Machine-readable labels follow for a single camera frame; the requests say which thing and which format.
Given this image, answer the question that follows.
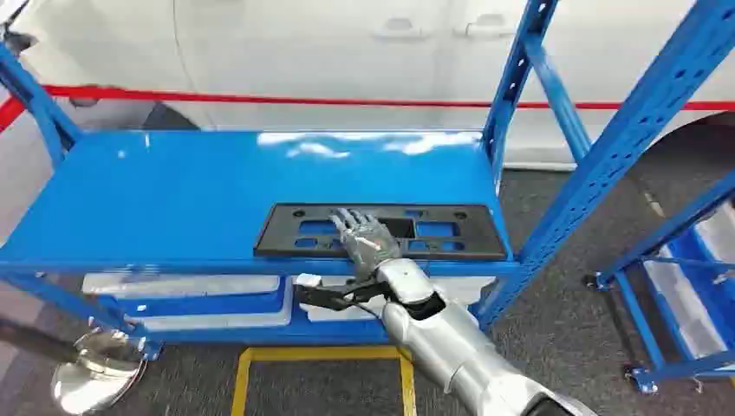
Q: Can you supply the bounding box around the white car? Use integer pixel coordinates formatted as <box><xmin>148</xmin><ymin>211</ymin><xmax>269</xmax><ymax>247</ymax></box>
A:
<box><xmin>0</xmin><ymin>0</ymin><xmax>735</xmax><ymax>171</ymax></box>

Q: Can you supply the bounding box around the blue steel shelf rack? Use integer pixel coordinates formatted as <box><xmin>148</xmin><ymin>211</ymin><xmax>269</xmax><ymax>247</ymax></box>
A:
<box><xmin>0</xmin><ymin>0</ymin><xmax>735</xmax><ymax>363</ymax></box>
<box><xmin>582</xmin><ymin>172</ymin><xmax>735</xmax><ymax>397</ymax></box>

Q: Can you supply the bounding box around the yellow floor tape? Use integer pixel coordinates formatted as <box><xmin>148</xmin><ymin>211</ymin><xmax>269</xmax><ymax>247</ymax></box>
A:
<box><xmin>231</xmin><ymin>345</ymin><xmax>418</xmax><ymax>416</ymax></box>

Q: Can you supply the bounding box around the red barrier tape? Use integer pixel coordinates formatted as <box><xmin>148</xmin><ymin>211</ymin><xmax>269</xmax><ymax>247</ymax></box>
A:
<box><xmin>0</xmin><ymin>84</ymin><xmax>735</xmax><ymax>134</ymax></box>

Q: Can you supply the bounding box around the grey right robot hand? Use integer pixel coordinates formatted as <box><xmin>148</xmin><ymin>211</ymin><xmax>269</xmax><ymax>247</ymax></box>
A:
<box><xmin>328</xmin><ymin>207</ymin><xmax>403</xmax><ymax>281</ymax></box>

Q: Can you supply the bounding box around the black plastic plate bracket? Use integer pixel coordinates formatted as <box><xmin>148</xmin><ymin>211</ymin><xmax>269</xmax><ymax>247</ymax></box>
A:
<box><xmin>253</xmin><ymin>202</ymin><xmax>510</xmax><ymax>263</ymax></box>

